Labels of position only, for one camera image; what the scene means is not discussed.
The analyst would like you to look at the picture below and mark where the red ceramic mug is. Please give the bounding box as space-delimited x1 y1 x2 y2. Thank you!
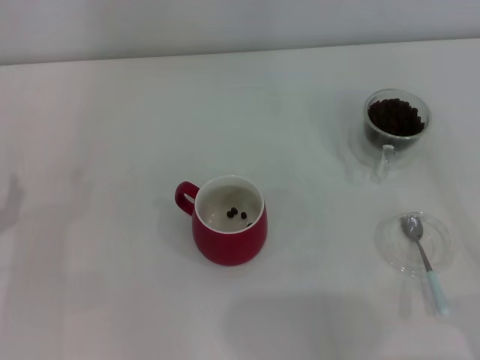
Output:
174 174 269 267

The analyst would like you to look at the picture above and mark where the metal spoon light blue handle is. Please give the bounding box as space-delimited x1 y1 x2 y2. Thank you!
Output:
400 214 452 317

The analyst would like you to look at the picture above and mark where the small clear glass saucer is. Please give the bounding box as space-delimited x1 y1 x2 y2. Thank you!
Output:
374 211 453 278

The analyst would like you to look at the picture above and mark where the pile of coffee beans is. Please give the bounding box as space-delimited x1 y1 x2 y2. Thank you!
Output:
365 97 427 149

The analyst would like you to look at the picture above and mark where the clear glass cup with handle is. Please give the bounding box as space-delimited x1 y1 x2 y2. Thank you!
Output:
362 88 431 184

